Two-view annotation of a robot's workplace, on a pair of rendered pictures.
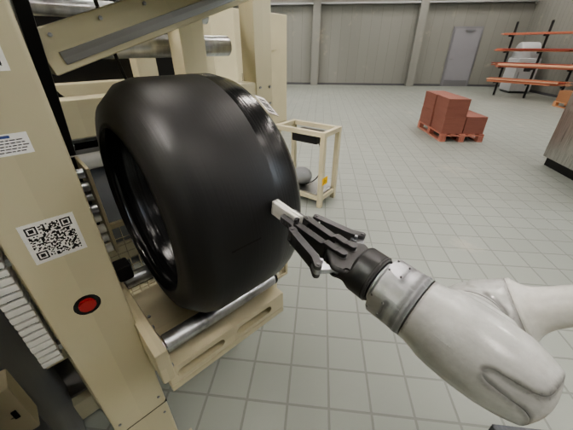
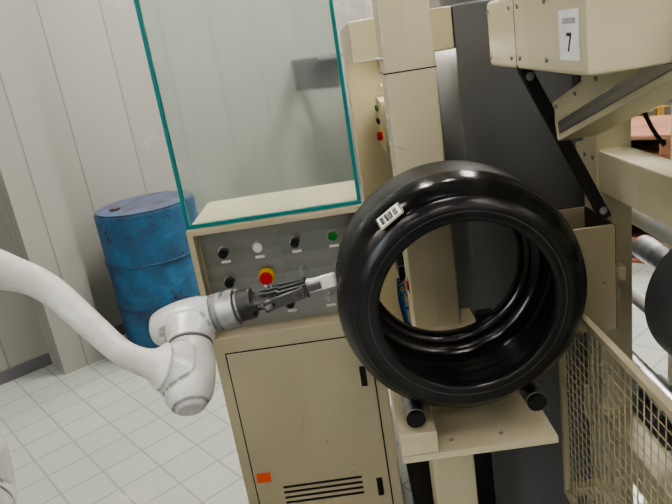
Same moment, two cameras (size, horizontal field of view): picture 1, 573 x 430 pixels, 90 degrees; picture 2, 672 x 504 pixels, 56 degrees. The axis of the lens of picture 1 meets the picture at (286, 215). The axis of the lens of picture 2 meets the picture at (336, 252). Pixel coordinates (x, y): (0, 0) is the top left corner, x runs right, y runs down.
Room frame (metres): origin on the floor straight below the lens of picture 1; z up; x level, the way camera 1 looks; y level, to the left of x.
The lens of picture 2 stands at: (1.47, -0.94, 1.74)
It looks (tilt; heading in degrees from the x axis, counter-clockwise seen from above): 18 degrees down; 135
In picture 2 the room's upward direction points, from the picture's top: 9 degrees counter-clockwise
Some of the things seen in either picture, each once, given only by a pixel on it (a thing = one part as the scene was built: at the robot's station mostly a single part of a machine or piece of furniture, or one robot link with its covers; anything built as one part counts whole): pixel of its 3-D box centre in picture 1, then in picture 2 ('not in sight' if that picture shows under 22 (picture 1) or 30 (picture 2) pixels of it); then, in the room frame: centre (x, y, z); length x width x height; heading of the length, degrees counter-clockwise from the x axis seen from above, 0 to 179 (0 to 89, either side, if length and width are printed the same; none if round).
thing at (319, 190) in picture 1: (306, 162); not in sight; (3.01, -0.22, 0.40); 0.60 x 0.35 x 0.80; 54
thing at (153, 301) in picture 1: (201, 305); (464, 408); (0.64, 0.27, 0.80); 0.37 x 0.36 x 0.02; 43
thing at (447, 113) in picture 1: (452, 114); not in sight; (5.73, -3.17, 0.36); 1.19 x 0.85 x 0.72; 173
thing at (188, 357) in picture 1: (225, 323); (409, 403); (0.54, 0.17, 0.84); 0.36 x 0.09 x 0.06; 133
